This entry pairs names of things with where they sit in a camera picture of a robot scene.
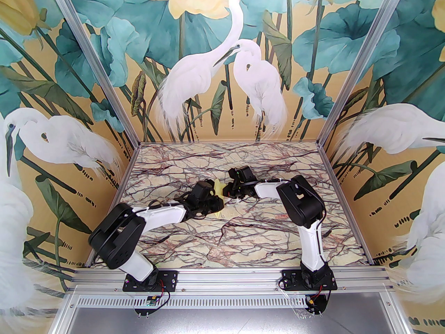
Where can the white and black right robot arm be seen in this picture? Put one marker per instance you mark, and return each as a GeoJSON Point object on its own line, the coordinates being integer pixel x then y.
{"type": "Point", "coordinates": [302, 200]}

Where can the small green circuit board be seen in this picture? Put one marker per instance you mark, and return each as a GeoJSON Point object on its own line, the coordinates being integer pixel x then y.
{"type": "Point", "coordinates": [151, 302]}

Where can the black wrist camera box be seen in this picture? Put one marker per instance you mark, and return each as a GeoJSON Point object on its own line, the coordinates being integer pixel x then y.
{"type": "Point", "coordinates": [203, 190]}
{"type": "Point", "coordinates": [246, 174]}

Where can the wide aluminium frame rail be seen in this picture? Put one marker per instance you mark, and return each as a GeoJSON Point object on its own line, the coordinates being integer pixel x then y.
{"type": "Point", "coordinates": [226, 280]}

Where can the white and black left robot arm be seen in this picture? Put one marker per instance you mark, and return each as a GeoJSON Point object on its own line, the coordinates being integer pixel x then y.
{"type": "Point", "coordinates": [114, 235]}

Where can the pale yellow paper sheet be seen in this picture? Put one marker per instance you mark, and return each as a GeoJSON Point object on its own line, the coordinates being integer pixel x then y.
{"type": "Point", "coordinates": [219, 186]}

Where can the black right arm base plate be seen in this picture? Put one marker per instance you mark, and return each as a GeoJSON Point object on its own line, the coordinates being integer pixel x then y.
{"type": "Point", "coordinates": [290, 280]}

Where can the black mounting bracket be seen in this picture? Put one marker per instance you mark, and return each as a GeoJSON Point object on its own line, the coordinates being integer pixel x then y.
{"type": "Point", "coordinates": [321, 307]}
{"type": "Point", "coordinates": [142, 310]}

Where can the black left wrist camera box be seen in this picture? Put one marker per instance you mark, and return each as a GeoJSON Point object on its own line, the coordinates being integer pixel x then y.
{"type": "Point", "coordinates": [203, 190]}

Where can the grey sheet metal tray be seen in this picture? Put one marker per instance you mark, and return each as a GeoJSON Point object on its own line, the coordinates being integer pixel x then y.
{"type": "Point", "coordinates": [226, 322]}

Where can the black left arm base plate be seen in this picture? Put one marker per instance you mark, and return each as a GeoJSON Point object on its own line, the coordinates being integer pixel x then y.
{"type": "Point", "coordinates": [170, 278]}

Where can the thin aluminium table edge rail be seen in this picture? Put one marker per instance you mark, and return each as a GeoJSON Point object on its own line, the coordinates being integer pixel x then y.
{"type": "Point", "coordinates": [330, 172]}
{"type": "Point", "coordinates": [128, 172]}

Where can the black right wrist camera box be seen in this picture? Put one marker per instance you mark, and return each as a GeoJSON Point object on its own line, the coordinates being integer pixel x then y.
{"type": "Point", "coordinates": [246, 174]}

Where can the perforated metal strip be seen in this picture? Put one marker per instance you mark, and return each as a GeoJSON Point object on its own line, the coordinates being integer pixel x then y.
{"type": "Point", "coordinates": [226, 301]}

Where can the aluminium frame post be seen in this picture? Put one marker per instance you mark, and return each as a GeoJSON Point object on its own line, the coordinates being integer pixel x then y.
{"type": "Point", "coordinates": [361, 61]}
{"type": "Point", "coordinates": [97, 68]}

